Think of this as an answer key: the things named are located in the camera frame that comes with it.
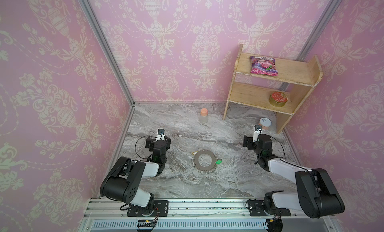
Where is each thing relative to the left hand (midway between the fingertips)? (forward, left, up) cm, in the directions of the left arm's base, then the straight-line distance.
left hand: (157, 136), depth 91 cm
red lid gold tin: (+18, -73, +17) cm, 77 cm away
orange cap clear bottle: (+20, -29, -7) cm, 36 cm away
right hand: (+2, -59, +1) cm, 59 cm away
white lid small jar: (+15, -72, -3) cm, 73 cm away
